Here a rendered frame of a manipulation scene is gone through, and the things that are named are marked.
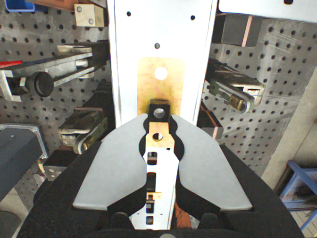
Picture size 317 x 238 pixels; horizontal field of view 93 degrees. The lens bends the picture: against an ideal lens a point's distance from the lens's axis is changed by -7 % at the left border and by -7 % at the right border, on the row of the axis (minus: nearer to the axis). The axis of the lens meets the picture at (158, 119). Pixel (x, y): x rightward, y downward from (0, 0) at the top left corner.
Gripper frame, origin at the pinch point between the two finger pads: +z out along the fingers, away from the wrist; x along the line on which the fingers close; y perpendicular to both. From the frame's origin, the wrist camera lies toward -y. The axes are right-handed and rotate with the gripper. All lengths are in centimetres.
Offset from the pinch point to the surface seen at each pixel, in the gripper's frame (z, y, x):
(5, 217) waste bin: 113, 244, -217
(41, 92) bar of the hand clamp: 5.2, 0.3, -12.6
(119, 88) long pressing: 26.6, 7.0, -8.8
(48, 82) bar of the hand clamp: 6.5, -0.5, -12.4
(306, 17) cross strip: 26.8, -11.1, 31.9
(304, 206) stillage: 107, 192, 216
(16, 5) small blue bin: 52, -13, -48
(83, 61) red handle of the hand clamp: 19.9, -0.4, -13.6
